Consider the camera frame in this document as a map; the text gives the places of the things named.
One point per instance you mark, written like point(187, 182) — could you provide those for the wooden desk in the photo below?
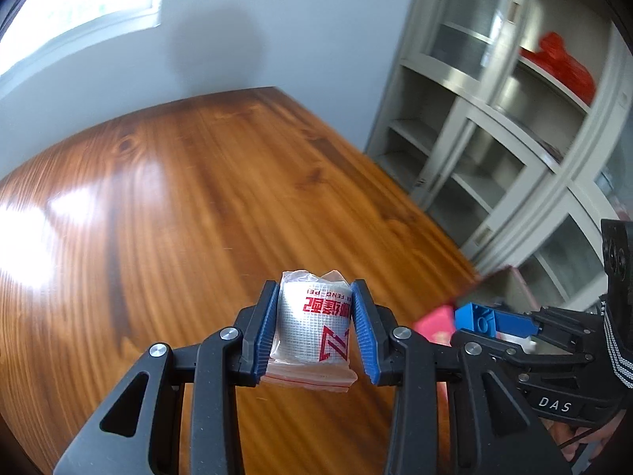
point(198, 208)

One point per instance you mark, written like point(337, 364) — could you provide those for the bright window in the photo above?
point(74, 10)

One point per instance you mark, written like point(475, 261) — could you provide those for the person's right hand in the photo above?
point(559, 435)

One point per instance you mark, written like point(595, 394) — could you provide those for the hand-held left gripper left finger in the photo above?
point(264, 331)

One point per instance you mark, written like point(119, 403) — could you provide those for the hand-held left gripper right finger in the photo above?
point(363, 336)

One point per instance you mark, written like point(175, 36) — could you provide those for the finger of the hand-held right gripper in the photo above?
point(517, 324)
point(544, 354)

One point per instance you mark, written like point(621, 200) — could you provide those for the grey shelf cabinet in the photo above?
point(494, 123)

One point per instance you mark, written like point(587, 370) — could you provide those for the bagged white tape roll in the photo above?
point(311, 326)

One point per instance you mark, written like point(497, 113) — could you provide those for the pink cardboard box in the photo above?
point(435, 324)

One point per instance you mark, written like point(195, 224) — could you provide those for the red plastic bag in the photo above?
point(559, 59)

